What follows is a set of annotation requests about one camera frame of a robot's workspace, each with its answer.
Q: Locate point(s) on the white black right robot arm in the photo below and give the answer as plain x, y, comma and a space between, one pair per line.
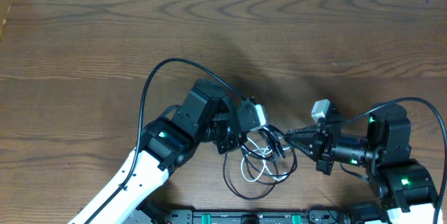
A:
378, 141

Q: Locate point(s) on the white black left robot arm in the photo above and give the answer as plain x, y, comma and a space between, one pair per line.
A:
206, 115

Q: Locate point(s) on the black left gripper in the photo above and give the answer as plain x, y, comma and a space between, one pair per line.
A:
233, 141

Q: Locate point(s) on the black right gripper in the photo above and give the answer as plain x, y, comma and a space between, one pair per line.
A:
320, 142

